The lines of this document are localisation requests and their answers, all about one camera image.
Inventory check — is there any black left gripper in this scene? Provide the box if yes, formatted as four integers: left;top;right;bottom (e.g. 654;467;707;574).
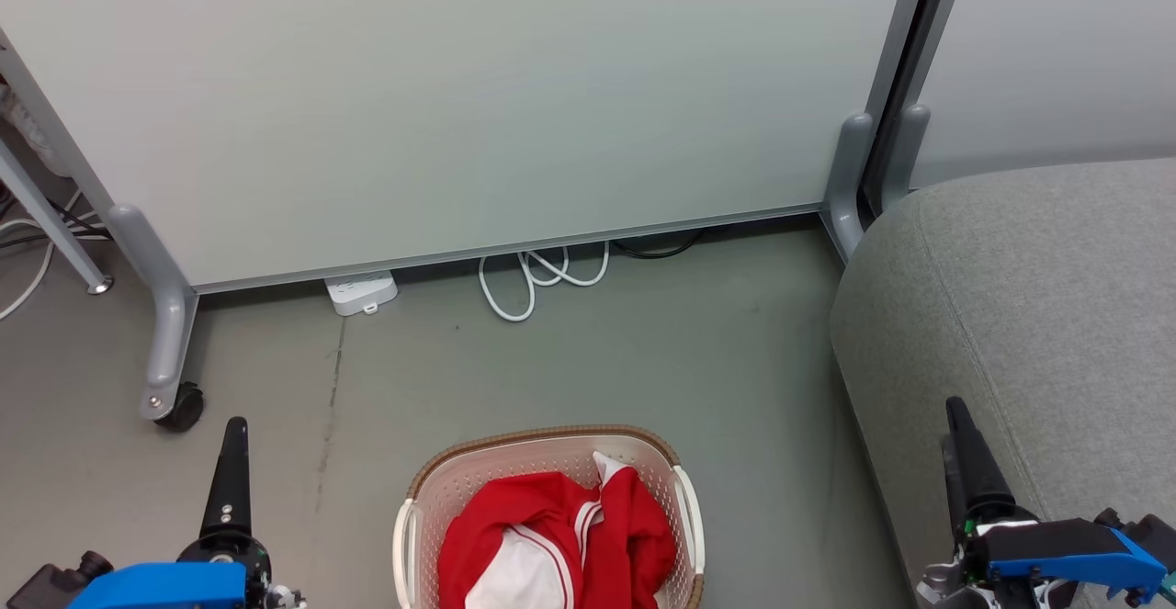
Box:
176;417;306;609

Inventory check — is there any white-green right gripper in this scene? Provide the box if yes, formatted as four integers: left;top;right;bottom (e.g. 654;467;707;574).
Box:
919;397;1059;609

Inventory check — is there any red white-trimmed garment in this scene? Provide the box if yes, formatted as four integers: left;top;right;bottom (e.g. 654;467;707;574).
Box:
437;471;607;609

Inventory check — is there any grey fabric sofa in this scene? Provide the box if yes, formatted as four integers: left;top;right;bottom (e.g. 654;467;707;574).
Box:
830;157;1176;609

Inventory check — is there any black caster wheel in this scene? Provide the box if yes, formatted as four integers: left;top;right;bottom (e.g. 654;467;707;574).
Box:
154;383;205;434

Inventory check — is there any grey partition leg with caster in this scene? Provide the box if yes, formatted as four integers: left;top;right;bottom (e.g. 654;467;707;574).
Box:
106;205;199;422

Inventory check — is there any cream laundry basket, brown rim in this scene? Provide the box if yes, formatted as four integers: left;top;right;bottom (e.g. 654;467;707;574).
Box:
392;424;707;609

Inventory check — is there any white power strip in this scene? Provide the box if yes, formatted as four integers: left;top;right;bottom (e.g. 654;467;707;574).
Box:
324;271;400;317

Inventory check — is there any grey metal table leg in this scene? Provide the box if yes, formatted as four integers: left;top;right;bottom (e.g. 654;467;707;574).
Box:
0;141;115;296

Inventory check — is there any red garment with white collar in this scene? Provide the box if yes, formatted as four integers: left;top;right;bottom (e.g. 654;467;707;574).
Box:
588;451;679;609

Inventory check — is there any white partition board, dark edge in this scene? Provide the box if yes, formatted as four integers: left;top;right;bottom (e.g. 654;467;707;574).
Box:
905;0;1176;191

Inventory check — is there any large white partition board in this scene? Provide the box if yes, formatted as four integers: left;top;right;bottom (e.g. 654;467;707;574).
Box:
0;0;938;296

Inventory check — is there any long white cable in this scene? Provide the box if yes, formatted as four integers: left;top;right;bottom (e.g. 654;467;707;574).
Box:
0;188;85;321

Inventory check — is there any black cable bundle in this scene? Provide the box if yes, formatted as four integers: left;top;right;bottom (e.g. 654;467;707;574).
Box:
0;185;113;248

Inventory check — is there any looped white cable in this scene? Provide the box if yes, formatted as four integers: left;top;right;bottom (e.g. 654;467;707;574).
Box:
478;242;611;323

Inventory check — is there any thin black floor cable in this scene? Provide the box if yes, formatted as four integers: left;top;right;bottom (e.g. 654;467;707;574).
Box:
611;231;707;261

